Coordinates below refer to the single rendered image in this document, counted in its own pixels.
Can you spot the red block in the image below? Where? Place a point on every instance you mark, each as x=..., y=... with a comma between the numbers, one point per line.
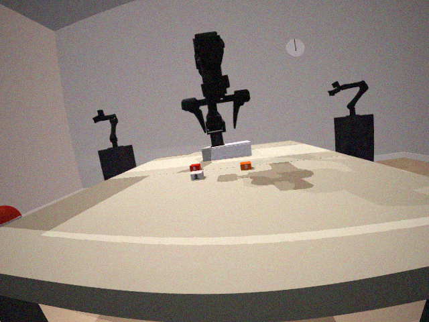
x=195, y=167

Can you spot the orange block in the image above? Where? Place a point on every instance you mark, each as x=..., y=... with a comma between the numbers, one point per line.
x=246, y=165

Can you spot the pale pink block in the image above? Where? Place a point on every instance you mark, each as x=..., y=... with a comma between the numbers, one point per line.
x=197, y=175

